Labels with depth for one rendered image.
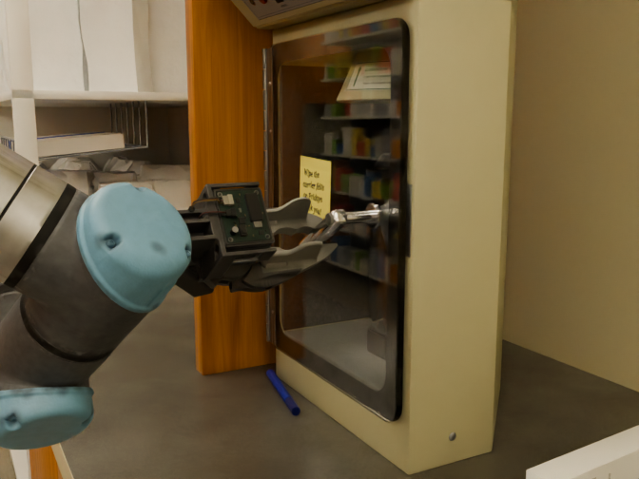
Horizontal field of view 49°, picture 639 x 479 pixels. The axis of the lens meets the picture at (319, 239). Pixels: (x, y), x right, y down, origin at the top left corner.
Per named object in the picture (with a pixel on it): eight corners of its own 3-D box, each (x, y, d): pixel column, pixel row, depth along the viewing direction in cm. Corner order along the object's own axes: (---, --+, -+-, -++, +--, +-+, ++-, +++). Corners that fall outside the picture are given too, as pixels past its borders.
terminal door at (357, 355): (275, 343, 98) (272, 45, 91) (401, 427, 71) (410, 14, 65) (270, 344, 98) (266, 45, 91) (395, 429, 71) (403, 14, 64)
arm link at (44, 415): (29, 388, 45) (8, 247, 50) (-34, 462, 50) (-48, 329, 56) (140, 386, 50) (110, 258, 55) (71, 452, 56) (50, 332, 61)
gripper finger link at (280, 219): (350, 208, 71) (268, 220, 66) (326, 233, 76) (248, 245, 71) (340, 181, 72) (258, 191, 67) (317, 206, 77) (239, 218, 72)
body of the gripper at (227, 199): (284, 253, 64) (152, 266, 58) (254, 286, 71) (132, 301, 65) (264, 178, 66) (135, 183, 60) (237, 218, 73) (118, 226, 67)
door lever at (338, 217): (342, 256, 78) (337, 234, 79) (384, 222, 70) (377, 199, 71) (299, 260, 75) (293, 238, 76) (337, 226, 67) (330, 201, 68)
